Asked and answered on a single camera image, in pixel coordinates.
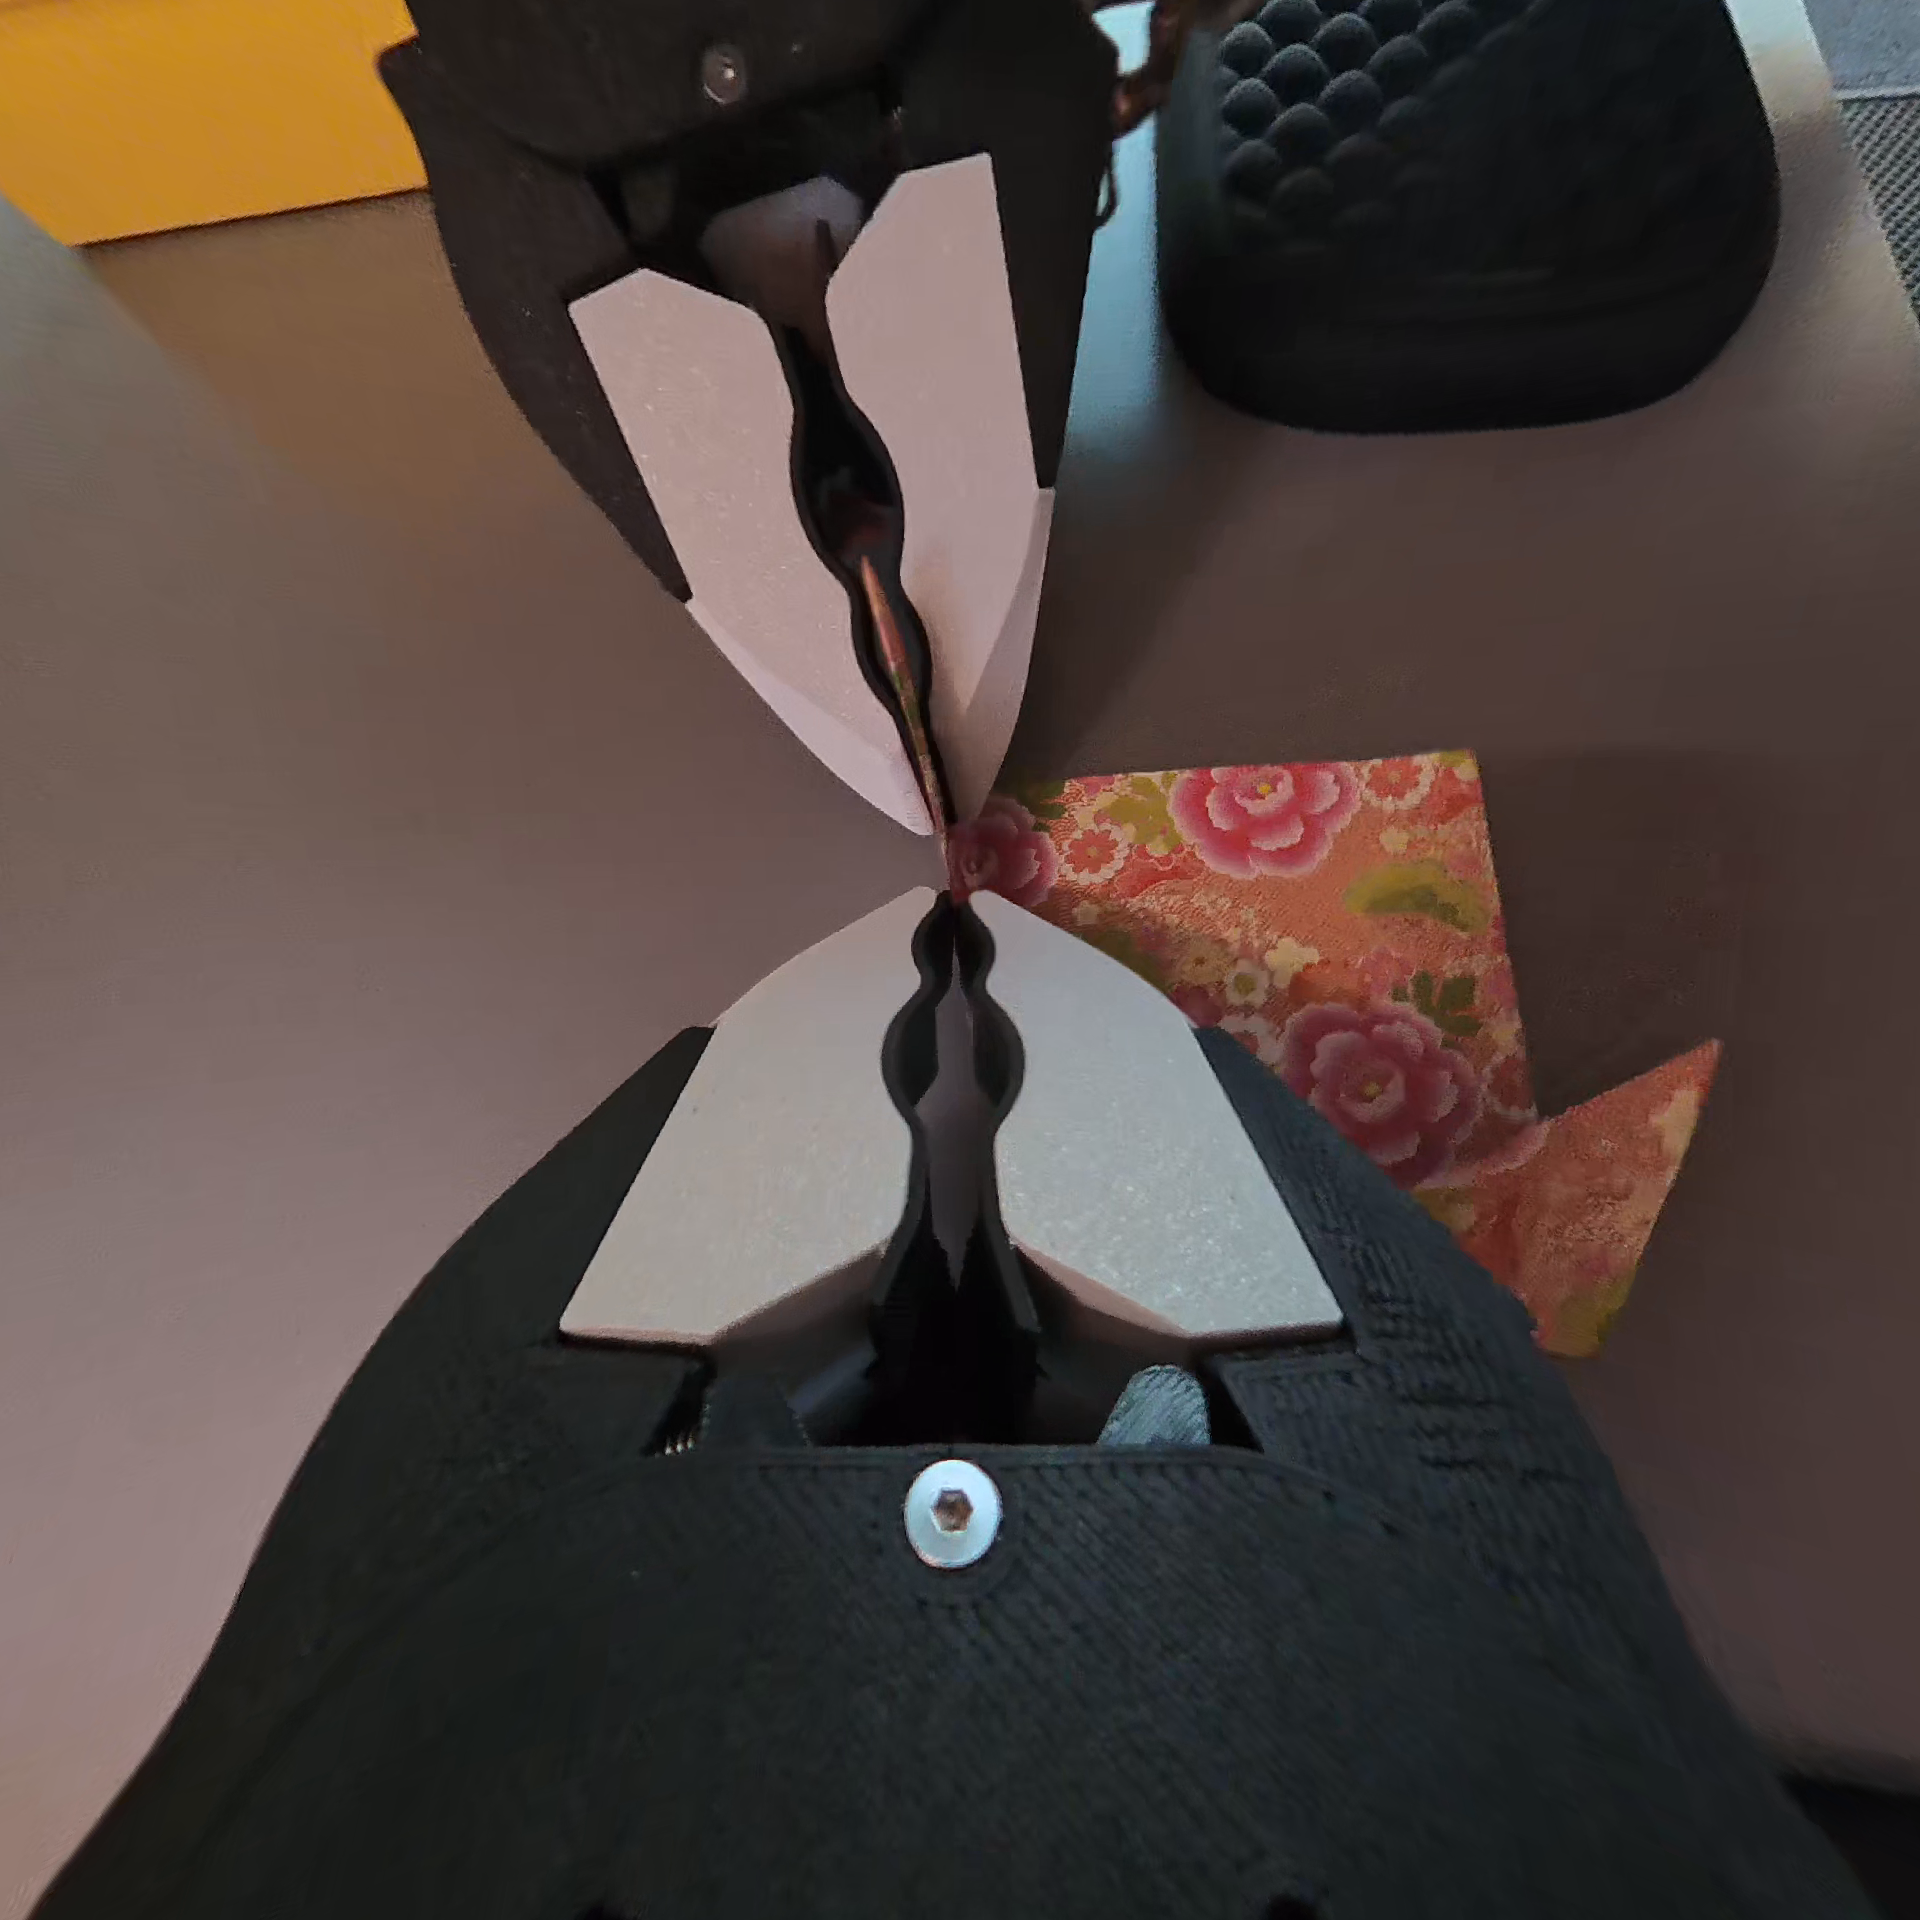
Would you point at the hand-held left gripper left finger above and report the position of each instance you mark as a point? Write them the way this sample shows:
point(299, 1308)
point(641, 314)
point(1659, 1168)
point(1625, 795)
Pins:
point(751, 1173)

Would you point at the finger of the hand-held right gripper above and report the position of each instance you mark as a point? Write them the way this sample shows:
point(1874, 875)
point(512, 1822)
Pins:
point(962, 391)
point(718, 482)

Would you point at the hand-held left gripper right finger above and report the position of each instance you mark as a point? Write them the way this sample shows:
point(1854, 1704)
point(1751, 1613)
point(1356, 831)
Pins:
point(1154, 1173)

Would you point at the black textured armrest pad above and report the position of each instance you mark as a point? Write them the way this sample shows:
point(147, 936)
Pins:
point(1468, 212)

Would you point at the floral origami paper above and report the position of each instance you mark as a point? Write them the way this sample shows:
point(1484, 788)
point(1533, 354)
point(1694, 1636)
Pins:
point(1318, 902)

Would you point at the yellow box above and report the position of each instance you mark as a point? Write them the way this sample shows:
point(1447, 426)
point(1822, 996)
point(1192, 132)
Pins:
point(179, 124)

